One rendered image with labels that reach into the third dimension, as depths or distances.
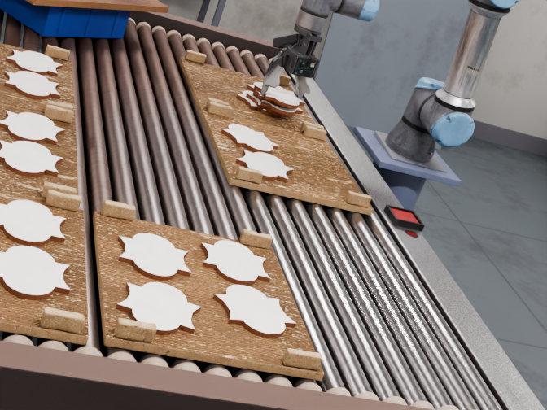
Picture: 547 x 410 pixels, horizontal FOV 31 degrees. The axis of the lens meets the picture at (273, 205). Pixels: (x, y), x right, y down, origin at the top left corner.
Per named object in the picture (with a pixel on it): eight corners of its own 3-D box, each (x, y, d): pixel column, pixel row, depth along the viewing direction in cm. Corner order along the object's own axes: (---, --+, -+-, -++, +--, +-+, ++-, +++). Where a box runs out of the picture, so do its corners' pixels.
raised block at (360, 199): (366, 205, 228) (370, 194, 227) (369, 208, 226) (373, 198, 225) (343, 200, 226) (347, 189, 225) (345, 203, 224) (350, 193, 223)
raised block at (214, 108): (228, 115, 253) (231, 106, 251) (229, 119, 251) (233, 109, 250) (206, 111, 250) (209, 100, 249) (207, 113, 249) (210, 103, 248)
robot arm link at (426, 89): (431, 117, 301) (449, 77, 296) (448, 137, 290) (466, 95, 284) (397, 108, 297) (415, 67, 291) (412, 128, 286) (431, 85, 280)
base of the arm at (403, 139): (426, 146, 306) (439, 119, 302) (435, 167, 293) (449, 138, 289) (382, 133, 303) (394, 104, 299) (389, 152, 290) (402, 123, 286)
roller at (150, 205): (117, 28, 315) (121, 13, 313) (200, 413, 145) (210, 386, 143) (102, 23, 313) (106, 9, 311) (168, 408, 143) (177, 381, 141)
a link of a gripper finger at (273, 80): (262, 96, 256) (286, 69, 255) (252, 87, 261) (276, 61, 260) (269, 102, 258) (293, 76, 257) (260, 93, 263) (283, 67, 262)
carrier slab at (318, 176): (324, 145, 262) (326, 139, 262) (370, 215, 227) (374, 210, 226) (200, 115, 251) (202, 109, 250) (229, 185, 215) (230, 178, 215)
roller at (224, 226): (162, 40, 319) (167, 26, 318) (294, 426, 150) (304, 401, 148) (147, 36, 318) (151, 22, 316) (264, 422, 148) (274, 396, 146)
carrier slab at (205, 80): (288, 89, 299) (290, 85, 298) (323, 143, 263) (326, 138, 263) (178, 61, 287) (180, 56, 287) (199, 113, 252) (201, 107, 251)
